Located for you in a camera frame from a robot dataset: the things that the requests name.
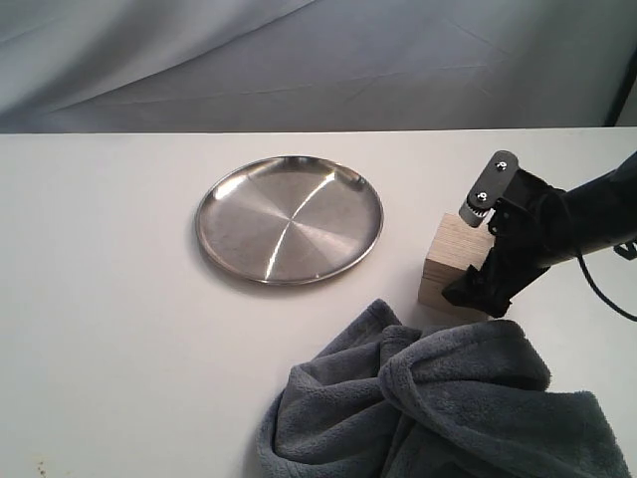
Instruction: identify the round stainless steel plate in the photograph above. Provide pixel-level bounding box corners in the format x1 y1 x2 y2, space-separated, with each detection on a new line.
193 155 384 286

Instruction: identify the grey fleece cloth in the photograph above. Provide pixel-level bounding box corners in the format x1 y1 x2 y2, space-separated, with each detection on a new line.
256 300 629 477

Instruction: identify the grey backdrop cloth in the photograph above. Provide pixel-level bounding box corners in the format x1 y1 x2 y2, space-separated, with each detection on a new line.
1 1 636 132

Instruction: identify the light wooden cube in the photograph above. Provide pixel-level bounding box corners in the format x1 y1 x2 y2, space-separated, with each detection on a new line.
418 213 494 322

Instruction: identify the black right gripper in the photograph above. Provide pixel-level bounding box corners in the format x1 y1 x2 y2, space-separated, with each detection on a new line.
442 150 567 318

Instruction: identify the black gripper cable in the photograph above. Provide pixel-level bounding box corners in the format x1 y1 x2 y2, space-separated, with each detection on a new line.
576 238 637 321

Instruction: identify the black stand pole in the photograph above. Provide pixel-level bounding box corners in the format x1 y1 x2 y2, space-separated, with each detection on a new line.
603 57 636 127

